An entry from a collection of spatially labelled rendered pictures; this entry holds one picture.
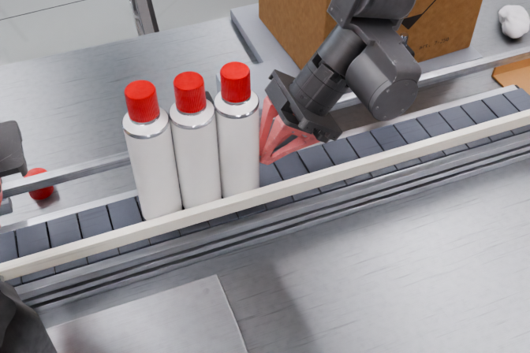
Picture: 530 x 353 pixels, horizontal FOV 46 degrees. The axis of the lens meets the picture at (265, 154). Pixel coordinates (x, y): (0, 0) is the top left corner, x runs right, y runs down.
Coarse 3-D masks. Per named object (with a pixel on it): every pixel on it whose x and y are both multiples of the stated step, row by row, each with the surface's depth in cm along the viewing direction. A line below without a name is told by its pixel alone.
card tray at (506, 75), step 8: (512, 64) 107; (520, 64) 107; (528, 64) 108; (496, 72) 107; (504, 72) 107; (512, 72) 107; (520, 72) 107; (528, 72) 107; (496, 80) 106; (504, 80) 106; (512, 80) 106; (520, 80) 106; (528, 80) 106; (528, 88) 104
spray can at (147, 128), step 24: (144, 96) 65; (144, 120) 67; (168, 120) 69; (144, 144) 68; (168, 144) 70; (144, 168) 71; (168, 168) 72; (144, 192) 74; (168, 192) 75; (144, 216) 78
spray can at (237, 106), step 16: (240, 64) 68; (224, 80) 67; (240, 80) 67; (224, 96) 69; (240, 96) 68; (256, 96) 71; (224, 112) 70; (240, 112) 69; (256, 112) 71; (224, 128) 71; (240, 128) 71; (256, 128) 73; (224, 144) 73; (240, 144) 72; (256, 144) 74; (224, 160) 75; (240, 160) 74; (256, 160) 76; (224, 176) 78; (240, 176) 76; (256, 176) 78; (224, 192) 80; (240, 192) 79
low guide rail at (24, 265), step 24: (504, 120) 87; (528, 120) 89; (408, 144) 84; (432, 144) 84; (456, 144) 86; (336, 168) 81; (360, 168) 82; (264, 192) 78; (288, 192) 80; (168, 216) 75; (192, 216) 76; (216, 216) 77; (96, 240) 73; (120, 240) 74; (0, 264) 71; (24, 264) 71; (48, 264) 72
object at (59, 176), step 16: (528, 48) 91; (464, 64) 88; (480, 64) 88; (496, 64) 90; (432, 80) 87; (352, 96) 84; (96, 160) 75; (112, 160) 75; (128, 160) 76; (32, 176) 73; (48, 176) 73; (64, 176) 74; (80, 176) 75; (16, 192) 73
